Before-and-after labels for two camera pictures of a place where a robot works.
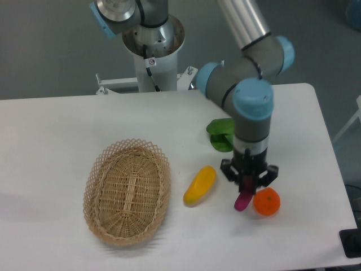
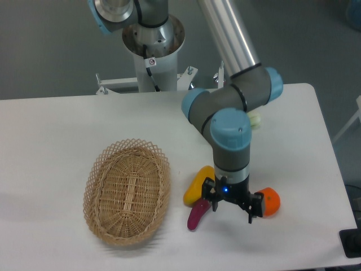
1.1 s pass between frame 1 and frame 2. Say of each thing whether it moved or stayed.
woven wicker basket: stayed
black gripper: moved
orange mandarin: stayed
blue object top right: stayed
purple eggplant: moved
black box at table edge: stayed
